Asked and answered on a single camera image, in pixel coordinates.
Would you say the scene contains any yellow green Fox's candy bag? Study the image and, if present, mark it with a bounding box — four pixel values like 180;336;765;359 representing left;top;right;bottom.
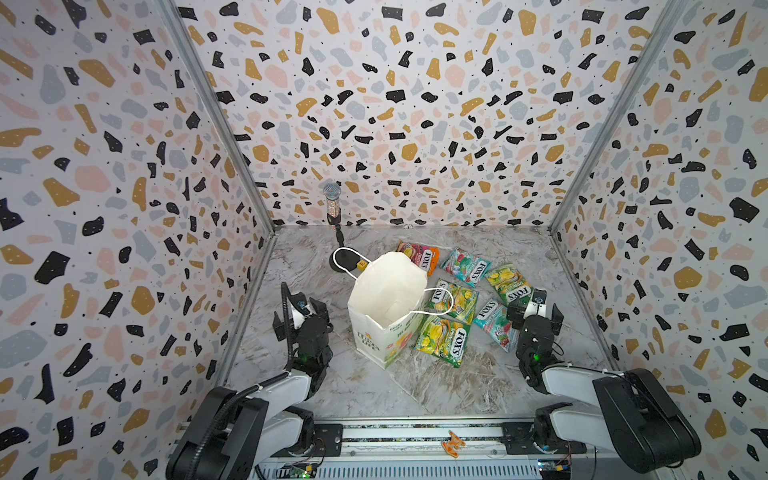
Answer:
485;263;533;309

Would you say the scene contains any red green Fox's candy bag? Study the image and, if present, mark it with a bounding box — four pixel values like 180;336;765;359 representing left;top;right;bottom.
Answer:
441;248;492;287

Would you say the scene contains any white paper bag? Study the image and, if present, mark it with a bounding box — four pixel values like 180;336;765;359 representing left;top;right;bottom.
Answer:
346;252;434;369

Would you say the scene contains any orange Fox's candy bag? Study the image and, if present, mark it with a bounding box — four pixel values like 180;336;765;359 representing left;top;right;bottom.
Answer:
396;241;440;276

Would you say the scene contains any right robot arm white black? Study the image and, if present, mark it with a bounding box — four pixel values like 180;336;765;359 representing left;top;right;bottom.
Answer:
507;301;702;474

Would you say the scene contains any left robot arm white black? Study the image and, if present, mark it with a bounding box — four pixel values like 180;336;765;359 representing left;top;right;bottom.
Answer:
165;293;333;479

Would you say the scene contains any microphone on black stand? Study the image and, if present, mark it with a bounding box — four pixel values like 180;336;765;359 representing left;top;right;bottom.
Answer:
323;181;368;275

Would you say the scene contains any right circuit board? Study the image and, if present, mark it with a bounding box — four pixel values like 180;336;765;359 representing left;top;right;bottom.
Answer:
537;459;571;480

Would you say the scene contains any circuit board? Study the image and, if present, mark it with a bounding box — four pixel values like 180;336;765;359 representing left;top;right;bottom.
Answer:
537;459;571;480
275;463;318;479

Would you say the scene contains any orange plastic clip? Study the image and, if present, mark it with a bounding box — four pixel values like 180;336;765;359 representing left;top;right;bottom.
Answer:
441;431;466;459

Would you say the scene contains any left circuit board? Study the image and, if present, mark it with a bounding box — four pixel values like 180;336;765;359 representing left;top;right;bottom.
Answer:
275;463;318;479

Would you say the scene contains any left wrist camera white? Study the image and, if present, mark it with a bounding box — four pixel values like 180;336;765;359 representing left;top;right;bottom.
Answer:
291;301;315;330

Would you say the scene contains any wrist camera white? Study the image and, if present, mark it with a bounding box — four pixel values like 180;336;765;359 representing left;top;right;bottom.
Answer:
291;301;315;330
523;288;548;319

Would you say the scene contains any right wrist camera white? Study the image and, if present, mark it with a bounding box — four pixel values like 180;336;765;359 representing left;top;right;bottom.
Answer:
523;288;548;319

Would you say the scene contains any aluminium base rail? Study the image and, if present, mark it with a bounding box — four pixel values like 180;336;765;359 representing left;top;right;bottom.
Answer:
221;416;679;480

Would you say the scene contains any black corrugated cable conduit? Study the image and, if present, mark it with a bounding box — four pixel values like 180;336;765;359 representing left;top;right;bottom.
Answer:
191;281;301;480

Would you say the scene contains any left aluminium corner post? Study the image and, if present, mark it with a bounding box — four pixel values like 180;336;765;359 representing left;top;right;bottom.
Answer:
152;0;278;236

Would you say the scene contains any aluminium corner post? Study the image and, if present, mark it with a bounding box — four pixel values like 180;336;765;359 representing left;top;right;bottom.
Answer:
547;0;691;236
152;0;278;236

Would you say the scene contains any right aluminium corner post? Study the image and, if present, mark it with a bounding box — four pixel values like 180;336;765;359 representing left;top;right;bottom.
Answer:
547;0;691;236

